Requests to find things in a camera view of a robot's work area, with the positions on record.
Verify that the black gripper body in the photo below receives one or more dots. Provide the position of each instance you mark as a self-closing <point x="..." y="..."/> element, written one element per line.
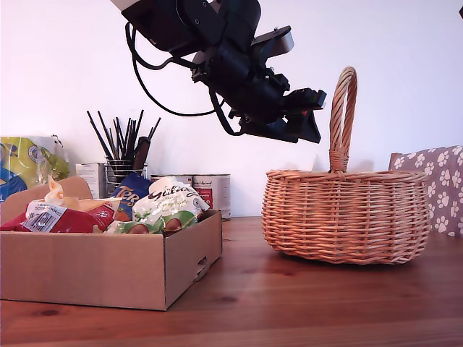
<point x="260" y="97"/>

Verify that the brown cardboard box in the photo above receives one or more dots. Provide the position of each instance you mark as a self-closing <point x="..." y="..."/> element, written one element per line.
<point x="90" y="267"/>

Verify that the tin can red label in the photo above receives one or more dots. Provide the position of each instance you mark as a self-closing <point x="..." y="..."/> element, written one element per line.
<point x="218" y="195"/>

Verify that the thin black stick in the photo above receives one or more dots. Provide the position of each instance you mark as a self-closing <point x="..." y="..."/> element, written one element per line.
<point x="108" y="135"/>
<point x="127" y="137"/>
<point x="154" y="127"/>
<point x="119" y="137"/>
<point x="136" y="133"/>
<point x="100" y="135"/>

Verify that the blue snack bag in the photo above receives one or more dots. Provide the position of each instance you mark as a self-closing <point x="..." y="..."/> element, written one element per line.
<point x="126" y="191"/>

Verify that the white carton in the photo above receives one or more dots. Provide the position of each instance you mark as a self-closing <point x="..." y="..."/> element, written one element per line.
<point x="88" y="177"/>

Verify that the red snack bag white label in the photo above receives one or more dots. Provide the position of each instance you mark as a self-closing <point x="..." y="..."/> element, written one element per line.
<point x="72" y="220"/>

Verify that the pale yellow snack bag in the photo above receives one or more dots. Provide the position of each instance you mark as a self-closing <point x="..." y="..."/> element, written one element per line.
<point x="54" y="191"/>

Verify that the yellow green printed plastic bag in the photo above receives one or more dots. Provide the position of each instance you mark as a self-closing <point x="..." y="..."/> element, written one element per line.
<point x="21" y="162"/>

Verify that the pale grey gripper camera box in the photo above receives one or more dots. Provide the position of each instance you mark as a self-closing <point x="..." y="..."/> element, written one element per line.
<point x="278" y="39"/>

